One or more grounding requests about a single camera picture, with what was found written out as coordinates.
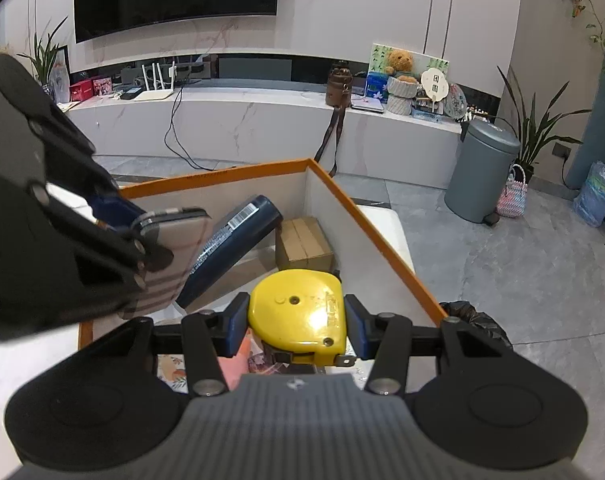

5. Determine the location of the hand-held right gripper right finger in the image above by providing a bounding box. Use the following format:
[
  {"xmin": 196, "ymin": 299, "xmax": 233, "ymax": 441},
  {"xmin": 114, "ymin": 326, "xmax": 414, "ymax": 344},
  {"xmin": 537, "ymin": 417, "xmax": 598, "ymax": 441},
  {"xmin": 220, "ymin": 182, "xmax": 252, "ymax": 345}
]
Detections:
[{"xmin": 345, "ymin": 294, "xmax": 528, "ymax": 395}]

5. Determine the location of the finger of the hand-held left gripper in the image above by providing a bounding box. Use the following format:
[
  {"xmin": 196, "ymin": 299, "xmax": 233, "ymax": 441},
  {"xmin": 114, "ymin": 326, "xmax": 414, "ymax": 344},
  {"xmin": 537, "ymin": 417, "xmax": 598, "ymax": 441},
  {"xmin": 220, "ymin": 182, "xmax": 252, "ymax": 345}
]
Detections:
[
  {"xmin": 0, "ymin": 52, "xmax": 143, "ymax": 231},
  {"xmin": 30, "ymin": 180, "xmax": 176, "ymax": 291}
]

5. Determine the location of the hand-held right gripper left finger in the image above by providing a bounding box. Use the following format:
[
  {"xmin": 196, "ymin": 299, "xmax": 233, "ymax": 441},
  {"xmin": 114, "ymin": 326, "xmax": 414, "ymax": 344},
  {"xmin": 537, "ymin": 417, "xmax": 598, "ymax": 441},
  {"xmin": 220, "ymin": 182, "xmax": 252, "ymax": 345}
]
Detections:
[{"xmin": 67, "ymin": 292, "xmax": 250, "ymax": 397}]

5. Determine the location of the yellow tape measure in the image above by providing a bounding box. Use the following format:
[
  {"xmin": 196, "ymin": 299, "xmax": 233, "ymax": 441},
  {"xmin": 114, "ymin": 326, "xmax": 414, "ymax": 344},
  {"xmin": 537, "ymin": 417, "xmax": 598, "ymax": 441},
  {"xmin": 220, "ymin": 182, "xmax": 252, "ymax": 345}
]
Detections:
[{"xmin": 247, "ymin": 269, "xmax": 358, "ymax": 368}]

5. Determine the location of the plaid glasses case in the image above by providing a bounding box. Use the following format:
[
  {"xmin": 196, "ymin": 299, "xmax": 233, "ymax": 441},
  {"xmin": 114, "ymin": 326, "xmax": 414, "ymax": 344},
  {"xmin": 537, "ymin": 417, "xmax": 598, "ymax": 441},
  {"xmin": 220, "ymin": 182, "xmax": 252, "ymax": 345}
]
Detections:
[{"xmin": 117, "ymin": 207, "xmax": 213, "ymax": 318}]

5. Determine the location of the dark blue cylindrical bottle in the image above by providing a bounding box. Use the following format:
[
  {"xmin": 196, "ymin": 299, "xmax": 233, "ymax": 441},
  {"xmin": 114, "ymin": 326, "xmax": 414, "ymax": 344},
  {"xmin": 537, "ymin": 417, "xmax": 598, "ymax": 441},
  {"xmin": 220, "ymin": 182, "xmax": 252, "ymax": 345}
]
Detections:
[{"xmin": 175, "ymin": 195, "xmax": 283, "ymax": 309}]

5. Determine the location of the brown cardboard box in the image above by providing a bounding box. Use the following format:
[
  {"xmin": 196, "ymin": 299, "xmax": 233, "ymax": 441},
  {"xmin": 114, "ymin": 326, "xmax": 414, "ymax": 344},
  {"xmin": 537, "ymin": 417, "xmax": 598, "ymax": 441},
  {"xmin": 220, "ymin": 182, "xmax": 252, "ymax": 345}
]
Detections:
[{"xmin": 276, "ymin": 216, "xmax": 335, "ymax": 272}]

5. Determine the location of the white router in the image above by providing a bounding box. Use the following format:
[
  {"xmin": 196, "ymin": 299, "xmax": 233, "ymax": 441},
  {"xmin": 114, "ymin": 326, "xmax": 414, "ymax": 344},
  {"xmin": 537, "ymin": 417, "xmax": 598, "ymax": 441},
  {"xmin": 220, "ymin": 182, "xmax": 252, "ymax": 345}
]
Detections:
[{"xmin": 135, "ymin": 62, "xmax": 176, "ymax": 101}]

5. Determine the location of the black trash bag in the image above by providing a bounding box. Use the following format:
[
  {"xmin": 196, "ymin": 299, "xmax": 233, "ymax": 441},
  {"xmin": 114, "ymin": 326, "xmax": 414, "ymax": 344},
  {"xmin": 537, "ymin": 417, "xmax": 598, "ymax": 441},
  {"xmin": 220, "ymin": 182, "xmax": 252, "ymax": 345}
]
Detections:
[{"xmin": 439, "ymin": 300, "xmax": 513, "ymax": 351}]

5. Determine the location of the grey trash bin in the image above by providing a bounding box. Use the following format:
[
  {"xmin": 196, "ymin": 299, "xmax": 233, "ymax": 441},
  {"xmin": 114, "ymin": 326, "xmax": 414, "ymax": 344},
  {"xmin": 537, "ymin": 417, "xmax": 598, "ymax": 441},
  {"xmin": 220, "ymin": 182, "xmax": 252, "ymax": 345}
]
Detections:
[{"xmin": 443, "ymin": 119, "xmax": 522, "ymax": 226}]

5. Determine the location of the pink woven basket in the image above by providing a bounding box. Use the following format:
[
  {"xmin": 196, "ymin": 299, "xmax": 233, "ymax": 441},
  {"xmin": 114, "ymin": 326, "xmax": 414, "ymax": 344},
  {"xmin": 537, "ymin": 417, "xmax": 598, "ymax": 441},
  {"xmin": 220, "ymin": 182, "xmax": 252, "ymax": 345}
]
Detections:
[{"xmin": 497, "ymin": 164, "xmax": 528, "ymax": 218}]

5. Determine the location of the brown leather bag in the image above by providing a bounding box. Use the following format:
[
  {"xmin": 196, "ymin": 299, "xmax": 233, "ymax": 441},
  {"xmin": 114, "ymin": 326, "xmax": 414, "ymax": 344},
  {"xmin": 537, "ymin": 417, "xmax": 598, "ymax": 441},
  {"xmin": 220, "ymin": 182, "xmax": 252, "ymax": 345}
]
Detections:
[{"xmin": 315, "ymin": 65, "xmax": 354, "ymax": 176}]

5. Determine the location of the round white fan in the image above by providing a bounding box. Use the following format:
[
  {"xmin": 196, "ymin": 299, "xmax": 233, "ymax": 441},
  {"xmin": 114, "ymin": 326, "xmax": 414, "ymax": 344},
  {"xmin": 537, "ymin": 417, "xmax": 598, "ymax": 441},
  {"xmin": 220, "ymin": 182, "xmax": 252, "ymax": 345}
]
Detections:
[{"xmin": 421, "ymin": 67, "xmax": 450, "ymax": 111}]

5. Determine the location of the green potted plant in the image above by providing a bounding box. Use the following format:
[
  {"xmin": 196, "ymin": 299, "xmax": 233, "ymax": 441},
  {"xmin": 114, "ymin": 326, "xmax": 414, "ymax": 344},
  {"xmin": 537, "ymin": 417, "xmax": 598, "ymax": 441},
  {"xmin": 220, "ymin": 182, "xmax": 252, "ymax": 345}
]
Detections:
[{"xmin": 497, "ymin": 65, "xmax": 590, "ymax": 183}]

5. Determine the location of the brown teddy bear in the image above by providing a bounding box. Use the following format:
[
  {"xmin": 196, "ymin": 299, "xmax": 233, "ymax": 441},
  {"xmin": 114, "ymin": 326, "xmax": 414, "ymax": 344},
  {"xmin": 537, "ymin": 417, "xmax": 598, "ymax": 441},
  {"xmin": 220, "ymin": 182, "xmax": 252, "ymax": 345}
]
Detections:
[{"xmin": 385, "ymin": 50, "xmax": 417, "ymax": 83}]

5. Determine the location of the green picture board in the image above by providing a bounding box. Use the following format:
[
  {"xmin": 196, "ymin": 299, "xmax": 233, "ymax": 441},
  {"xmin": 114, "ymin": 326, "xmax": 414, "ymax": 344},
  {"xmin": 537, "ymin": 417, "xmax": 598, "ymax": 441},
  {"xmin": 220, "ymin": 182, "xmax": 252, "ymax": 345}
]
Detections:
[{"xmin": 368, "ymin": 43, "xmax": 449, "ymax": 86}]

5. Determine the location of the large water bottle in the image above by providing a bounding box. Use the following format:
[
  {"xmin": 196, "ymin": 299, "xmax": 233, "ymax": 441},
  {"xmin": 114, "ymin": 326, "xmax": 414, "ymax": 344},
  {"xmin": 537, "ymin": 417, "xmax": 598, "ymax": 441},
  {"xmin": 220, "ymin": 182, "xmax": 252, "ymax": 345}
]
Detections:
[{"xmin": 573, "ymin": 160, "xmax": 605, "ymax": 228}]

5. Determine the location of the black cable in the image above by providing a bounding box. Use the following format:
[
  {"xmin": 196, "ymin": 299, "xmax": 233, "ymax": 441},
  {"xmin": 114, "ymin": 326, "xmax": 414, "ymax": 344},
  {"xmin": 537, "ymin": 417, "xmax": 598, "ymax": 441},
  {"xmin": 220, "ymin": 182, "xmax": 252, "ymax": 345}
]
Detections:
[{"xmin": 163, "ymin": 85, "xmax": 233, "ymax": 171}]

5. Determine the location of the black photo frame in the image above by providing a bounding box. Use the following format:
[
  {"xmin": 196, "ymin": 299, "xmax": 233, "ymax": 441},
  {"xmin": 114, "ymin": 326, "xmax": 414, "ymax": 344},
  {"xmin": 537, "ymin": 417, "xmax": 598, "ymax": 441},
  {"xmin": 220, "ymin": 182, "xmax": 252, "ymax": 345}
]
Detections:
[{"xmin": 50, "ymin": 45, "xmax": 72, "ymax": 103}]

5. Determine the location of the green plant with frame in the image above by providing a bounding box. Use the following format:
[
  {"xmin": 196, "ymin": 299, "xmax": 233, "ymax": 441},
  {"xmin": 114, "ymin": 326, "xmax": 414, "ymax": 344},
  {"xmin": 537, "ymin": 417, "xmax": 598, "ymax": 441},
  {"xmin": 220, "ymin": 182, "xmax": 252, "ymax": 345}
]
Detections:
[{"xmin": 17, "ymin": 17, "xmax": 68, "ymax": 86}]

